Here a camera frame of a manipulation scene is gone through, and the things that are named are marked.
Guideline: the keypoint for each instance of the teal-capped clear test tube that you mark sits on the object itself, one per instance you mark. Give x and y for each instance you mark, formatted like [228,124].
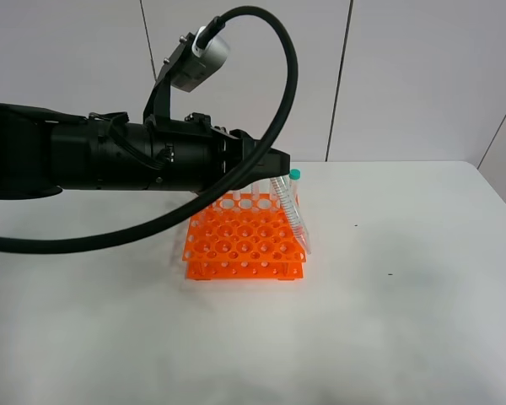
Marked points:
[293,215]

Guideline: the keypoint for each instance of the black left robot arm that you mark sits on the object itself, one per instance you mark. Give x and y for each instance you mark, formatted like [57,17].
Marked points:
[44,152]

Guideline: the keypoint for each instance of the orange test tube rack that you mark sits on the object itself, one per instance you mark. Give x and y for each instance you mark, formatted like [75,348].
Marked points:
[242,238]

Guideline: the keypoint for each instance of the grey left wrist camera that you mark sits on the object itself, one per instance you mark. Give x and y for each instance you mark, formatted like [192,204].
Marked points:
[189,66]

